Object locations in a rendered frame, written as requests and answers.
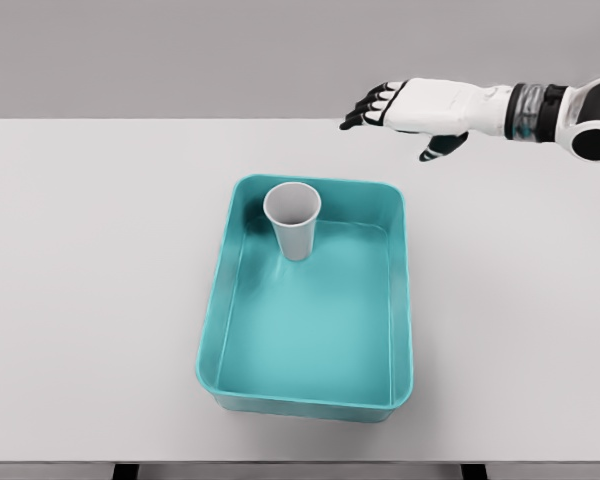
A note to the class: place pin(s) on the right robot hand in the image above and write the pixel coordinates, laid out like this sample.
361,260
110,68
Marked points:
420,107

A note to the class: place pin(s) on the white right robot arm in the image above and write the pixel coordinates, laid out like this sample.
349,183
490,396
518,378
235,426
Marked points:
545,112

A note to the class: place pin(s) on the white paper cup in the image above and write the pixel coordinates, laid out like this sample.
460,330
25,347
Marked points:
295,227

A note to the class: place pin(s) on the teal plastic basket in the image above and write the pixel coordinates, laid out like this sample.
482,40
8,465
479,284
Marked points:
310,320

